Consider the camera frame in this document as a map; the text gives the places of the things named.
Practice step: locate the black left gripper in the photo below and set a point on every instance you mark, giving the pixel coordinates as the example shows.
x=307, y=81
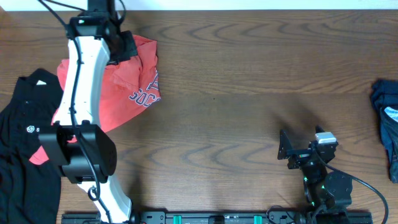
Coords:
x=132, y=49

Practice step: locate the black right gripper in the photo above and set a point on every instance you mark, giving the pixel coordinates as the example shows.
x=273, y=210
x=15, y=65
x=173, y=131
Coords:
x=286, y=150

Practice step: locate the red orange t-shirt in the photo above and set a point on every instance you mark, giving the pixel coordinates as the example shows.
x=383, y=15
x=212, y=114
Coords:
x=106, y=95

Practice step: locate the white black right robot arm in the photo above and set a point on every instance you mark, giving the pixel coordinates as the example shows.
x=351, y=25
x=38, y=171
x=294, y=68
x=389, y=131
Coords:
x=329, y=193

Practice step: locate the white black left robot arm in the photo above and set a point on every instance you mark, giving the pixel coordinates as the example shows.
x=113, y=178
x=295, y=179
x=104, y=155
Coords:
x=75, y=143

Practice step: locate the dark blue jeans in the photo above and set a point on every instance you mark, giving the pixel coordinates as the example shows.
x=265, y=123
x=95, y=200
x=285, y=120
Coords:
x=384, y=102

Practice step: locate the black polo shirt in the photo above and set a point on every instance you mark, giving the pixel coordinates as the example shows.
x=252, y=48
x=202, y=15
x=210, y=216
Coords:
x=29, y=193

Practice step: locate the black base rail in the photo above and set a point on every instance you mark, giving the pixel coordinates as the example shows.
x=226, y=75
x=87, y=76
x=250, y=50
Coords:
x=275, y=216

